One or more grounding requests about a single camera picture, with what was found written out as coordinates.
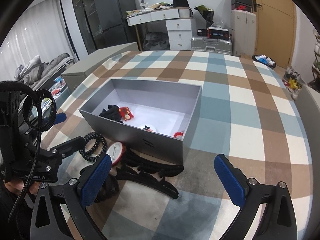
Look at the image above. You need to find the black bead bracelet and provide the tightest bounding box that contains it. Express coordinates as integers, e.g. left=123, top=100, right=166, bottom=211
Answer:
left=78, top=132, right=108, bottom=163

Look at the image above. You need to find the white China flag badge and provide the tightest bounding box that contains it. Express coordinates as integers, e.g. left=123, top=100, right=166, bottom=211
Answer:
left=139, top=124, right=157, bottom=132

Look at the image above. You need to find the left hand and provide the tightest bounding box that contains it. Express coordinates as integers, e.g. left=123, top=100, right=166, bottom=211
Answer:
left=5, top=179, right=41, bottom=195

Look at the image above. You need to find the white red round badge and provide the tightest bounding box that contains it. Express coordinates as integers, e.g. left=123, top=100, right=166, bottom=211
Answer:
left=106, top=142, right=125, bottom=166

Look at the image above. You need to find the grey left nightstand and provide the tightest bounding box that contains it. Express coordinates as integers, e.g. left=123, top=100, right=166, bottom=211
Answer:
left=61, top=42, right=138, bottom=92

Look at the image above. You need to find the grey nightstand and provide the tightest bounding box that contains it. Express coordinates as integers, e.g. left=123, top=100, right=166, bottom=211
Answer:
left=61, top=42, right=138, bottom=92
left=295, top=83, right=320, bottom=140

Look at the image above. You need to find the black toothed hair clip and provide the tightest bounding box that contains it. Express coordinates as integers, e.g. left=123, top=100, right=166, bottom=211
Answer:
left=94, top=148, right=184, bottom=203

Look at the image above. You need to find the grey folded bedding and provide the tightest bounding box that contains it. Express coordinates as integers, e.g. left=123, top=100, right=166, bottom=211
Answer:
left=14, top=53, right=75, bottom=90

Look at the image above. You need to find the red cartoon plush charm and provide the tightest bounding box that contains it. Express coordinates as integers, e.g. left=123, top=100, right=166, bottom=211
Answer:
left=119, top=107, right=134, bottom=121

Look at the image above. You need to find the plaid bed cover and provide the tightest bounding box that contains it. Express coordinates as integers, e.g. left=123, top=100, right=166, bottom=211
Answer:
left=42, top=50, right=313, bottom=239

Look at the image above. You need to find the grey cardboard box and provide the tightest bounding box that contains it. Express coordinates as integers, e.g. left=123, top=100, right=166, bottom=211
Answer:
left=79, top=79, right=202, bottom=165

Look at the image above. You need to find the white curtain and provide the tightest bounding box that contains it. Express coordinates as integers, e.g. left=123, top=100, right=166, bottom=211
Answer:
left=1, top=0, right=74, bottom=80

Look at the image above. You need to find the grey right nightstand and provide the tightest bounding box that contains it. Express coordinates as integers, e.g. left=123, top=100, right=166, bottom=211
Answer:
left=295, top=83, right=320, bottom=140

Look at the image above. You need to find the dark grey refrigerator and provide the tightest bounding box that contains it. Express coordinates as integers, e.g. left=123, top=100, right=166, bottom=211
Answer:
left=94, top=0, right=137, bottom=47

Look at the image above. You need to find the black trash bin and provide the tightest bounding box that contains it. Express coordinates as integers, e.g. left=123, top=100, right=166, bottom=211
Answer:
left=252, top=55, right=277, bottom=69

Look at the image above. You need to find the dark glass cabinet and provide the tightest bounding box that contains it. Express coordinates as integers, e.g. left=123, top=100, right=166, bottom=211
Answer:
left=72, top=0, right=96, bottom=54

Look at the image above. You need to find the wooden shoe rack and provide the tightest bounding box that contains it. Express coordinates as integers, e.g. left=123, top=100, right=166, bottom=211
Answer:
left=309, top=29, right=319, bottom=87

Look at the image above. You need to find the silver aluminium suitcase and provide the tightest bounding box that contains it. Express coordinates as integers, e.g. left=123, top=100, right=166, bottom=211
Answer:
left=191, top=36, right=233, bottom=55

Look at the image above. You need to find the black red box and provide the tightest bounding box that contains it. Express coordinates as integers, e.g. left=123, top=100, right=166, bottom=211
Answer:
left=197, top=27, right=229, bottom=40

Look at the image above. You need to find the white desk with drawers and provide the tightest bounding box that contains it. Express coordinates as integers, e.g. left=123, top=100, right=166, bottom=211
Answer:
left=126, top=7, right=197, bottom=50

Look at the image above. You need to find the white tall suitcase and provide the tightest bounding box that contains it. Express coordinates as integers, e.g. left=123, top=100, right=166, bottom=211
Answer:
left=231, top=10, right=257, bottom=56

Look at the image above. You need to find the dark wrapped flower bouquet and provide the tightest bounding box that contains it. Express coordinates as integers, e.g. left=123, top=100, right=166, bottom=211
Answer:
left=194, top=5, right=214, bottom=29

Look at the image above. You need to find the wooden door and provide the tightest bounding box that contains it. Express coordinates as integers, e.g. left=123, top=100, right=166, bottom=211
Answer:
left=253, top=0, right=296, bottom=68

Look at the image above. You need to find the black velcro strap loop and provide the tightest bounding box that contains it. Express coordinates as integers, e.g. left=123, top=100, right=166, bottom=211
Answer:
left=23, top=89, right=58, bottom=132

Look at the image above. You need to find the black braided cable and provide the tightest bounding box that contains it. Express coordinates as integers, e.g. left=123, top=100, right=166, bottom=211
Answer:
left=0, top=80, right=42, bottom=223

